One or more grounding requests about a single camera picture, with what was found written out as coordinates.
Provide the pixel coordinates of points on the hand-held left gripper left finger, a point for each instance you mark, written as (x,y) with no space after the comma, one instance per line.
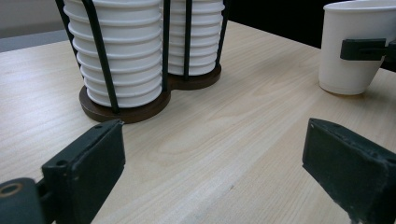
(84,168)

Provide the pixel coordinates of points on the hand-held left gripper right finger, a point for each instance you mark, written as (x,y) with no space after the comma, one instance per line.
(351,168)

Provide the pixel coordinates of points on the single white paper cup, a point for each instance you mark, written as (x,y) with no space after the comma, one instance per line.
(345,77)

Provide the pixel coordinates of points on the short stack of paper cups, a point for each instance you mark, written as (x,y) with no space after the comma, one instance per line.
(130,53)

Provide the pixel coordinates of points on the tall stack of paper cups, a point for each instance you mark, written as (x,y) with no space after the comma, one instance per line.
(202,40)

